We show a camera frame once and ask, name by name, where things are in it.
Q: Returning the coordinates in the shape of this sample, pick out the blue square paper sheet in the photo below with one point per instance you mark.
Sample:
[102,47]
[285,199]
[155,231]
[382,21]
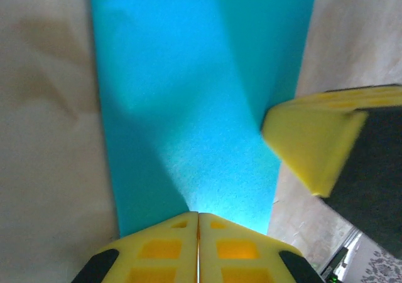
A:
[188,91]

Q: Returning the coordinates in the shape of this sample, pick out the aluminium side rail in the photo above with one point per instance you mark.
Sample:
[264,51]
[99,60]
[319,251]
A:
[353,242]

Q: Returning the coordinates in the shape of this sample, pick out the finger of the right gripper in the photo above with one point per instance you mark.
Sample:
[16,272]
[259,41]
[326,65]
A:
[314,138]

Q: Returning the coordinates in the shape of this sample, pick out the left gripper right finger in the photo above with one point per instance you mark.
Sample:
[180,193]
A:
[235,251]

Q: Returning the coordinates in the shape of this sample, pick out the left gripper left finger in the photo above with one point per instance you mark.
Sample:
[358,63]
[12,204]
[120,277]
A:
[163,251]

